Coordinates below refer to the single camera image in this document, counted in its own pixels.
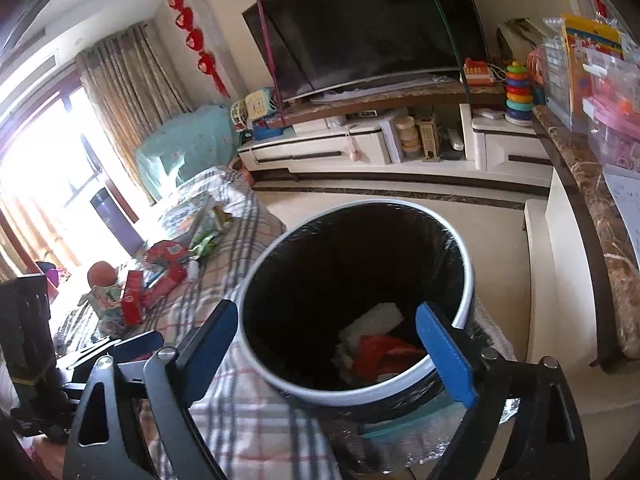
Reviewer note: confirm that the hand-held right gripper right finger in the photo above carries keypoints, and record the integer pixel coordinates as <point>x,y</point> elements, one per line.
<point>445,355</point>

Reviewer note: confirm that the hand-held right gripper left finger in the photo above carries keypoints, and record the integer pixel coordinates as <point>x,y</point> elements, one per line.
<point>220,332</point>

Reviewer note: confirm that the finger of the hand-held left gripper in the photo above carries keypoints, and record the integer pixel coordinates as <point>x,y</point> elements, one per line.
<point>140,344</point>
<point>90,352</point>

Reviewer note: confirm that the red candy tube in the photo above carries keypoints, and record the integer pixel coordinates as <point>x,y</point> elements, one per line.
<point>167,282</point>

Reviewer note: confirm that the white bin with black bag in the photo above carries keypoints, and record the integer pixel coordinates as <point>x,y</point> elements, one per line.
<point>320,394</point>

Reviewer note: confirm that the red carton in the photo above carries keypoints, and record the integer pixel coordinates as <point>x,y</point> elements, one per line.
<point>132,300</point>

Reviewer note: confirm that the colourful printed carton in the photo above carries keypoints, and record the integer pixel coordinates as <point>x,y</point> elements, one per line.
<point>107,305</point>

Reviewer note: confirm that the red wrapper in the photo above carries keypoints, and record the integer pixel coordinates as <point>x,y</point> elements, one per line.
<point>385,355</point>

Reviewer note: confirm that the purple toy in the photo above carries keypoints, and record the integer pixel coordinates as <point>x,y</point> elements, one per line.
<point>55,277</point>

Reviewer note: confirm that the small white bottle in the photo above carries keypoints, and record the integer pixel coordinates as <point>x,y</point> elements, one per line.
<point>193,269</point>

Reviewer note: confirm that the orange ball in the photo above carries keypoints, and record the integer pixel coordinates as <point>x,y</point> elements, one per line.
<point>102,274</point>

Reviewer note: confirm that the crumpled white paper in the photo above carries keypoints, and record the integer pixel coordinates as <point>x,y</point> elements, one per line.
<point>372,320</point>

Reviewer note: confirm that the green snack packet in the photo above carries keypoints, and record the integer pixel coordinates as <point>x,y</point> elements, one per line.
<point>205,242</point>

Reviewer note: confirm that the plaid blanket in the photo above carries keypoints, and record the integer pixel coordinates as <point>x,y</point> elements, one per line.
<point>260,440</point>

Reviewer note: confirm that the colourful flat box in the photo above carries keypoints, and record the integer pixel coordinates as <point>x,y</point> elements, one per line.
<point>187,215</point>

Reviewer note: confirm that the purple bottle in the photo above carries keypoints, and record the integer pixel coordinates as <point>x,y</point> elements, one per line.
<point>112,215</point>

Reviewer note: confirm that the teal floral cover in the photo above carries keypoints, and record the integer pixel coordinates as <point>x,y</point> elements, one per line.
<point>190,145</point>

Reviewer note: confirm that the white television cabinet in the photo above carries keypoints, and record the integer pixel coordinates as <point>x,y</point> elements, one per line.
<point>310,152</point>

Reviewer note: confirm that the brown marble counter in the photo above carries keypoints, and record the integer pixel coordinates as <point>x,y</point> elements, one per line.
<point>595,210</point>

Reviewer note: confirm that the wooden grater toy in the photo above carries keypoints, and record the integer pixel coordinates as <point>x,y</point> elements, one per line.
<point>429,140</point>

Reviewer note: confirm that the hanging wooden pendant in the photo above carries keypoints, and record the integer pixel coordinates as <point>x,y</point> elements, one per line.
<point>353,152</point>

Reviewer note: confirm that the stack of round wooden boxes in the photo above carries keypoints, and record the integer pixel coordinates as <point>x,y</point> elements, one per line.
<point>407,135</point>

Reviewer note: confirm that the colourful toy bus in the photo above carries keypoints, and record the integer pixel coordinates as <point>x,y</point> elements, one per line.
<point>257,105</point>

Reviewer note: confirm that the white paper sheet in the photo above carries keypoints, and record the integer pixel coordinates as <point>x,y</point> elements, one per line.
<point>625,200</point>

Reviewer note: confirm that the beige curtain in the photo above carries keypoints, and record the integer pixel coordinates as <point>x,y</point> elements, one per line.
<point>130,90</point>

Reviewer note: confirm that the clear container with pink lid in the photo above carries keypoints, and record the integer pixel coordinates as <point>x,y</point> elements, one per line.
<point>615,130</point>

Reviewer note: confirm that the orange toy cash register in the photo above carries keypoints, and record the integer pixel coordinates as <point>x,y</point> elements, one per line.
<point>477,72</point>

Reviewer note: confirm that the red hanging knot decoration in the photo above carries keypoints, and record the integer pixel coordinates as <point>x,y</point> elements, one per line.
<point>192,37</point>

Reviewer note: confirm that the clear plastic drawer box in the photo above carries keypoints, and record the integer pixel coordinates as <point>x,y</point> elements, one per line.
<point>557,80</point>

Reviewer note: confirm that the pink plastic toy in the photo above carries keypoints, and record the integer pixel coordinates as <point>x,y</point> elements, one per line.
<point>536,65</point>

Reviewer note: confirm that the black television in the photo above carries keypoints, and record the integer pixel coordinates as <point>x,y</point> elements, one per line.
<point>360,25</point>

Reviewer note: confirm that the clear plastic storage boxes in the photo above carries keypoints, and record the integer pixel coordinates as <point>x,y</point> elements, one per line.
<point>592,40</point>

